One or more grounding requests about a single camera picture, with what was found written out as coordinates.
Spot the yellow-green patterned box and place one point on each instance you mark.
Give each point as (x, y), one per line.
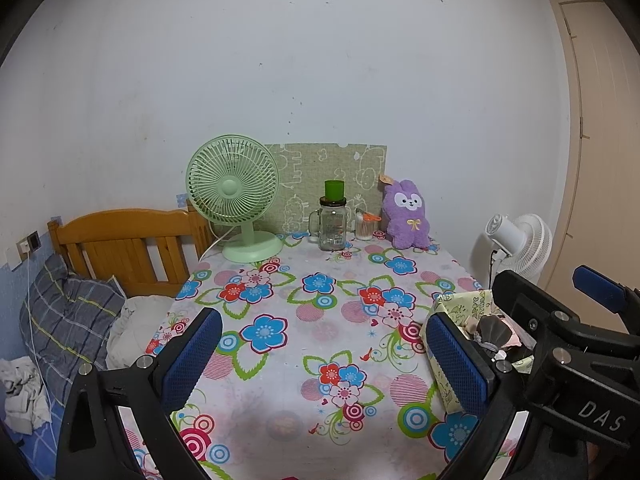
(462, 305)

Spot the wooden bed headboard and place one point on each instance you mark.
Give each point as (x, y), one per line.
(120, 227)

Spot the green patterned board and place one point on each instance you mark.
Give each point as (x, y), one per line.
(320, 165)

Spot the wall socket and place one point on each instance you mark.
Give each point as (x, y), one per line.
(34, 241)

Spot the cotton swab jar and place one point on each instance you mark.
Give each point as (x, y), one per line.
(365, 230)

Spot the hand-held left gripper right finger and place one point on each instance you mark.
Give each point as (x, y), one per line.
(457, 365)

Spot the purple plush bunny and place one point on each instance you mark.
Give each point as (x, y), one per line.
(407, 220)

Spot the green desk fan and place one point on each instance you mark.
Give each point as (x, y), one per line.
(230, 187)

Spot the white floor fan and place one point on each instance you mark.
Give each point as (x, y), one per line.
(525, 245)

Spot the glass jar mug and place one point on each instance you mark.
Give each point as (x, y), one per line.
(332, 227)

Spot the pink cartoon packet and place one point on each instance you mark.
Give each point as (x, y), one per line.
(504, 319)

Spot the crumpled grey white cloth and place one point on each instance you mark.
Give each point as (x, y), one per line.
(22, 395)

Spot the beige door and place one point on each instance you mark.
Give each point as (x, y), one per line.
(600, 135)

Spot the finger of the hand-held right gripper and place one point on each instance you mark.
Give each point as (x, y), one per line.
(597, 287)
(520, 300)

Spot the blue checked bed sheet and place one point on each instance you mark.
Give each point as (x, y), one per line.
(35, 445)

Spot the white bedding cloth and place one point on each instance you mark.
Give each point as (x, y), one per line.
(135, 330)

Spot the grey plaid pillow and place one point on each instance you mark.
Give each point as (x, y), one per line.
(65, 320)

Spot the green plastic cup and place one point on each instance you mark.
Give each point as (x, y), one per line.
(334, 190)

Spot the blue wall sticker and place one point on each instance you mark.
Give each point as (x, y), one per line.
(181, 201)

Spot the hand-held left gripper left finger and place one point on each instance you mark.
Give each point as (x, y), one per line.
(192, 355)

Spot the floral tablecloth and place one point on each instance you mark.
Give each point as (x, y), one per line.
(280, 390)

